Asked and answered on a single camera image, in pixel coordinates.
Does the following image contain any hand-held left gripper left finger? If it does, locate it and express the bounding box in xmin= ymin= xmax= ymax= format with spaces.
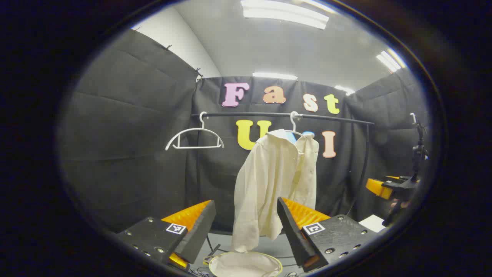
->
xmin=115 ymin=199 xmax=217 ymax=270

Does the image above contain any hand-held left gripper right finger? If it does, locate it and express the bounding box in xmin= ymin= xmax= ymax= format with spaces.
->
xmin=277 ymin=197 xmax=379 ymax=273

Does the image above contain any cream shirt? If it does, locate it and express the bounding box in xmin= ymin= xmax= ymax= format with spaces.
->
xmin=231 ymin=129 xmax=319 ymax=253

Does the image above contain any white laundry hamper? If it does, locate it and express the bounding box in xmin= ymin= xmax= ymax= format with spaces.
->
xmin=208 ymin=251 xmax=284 ymax=277

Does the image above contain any white plastic hanger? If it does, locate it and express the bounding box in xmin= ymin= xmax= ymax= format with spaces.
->
xmin=284 ymin=111 xmax=308 ymax=139
xmin=165 ymin=112 xmax=225 ymax=151

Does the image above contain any black clothes rack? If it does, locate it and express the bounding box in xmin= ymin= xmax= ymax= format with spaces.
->
xmin=191 ymin=112 xmax=375 ymax=254

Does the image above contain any white paper sheet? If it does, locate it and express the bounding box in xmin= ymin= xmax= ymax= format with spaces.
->
xmin=358 ymin=215 xmax=386 ymax=233

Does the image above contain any black backdrop cloth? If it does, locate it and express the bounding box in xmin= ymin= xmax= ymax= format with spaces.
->
xmin=60 ymin=29 xmax=429 ymax=234

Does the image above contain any large ceiling light panel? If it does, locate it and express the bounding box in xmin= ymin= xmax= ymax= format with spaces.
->
xmin=241 ymin=0 xmax=330 ymax=30

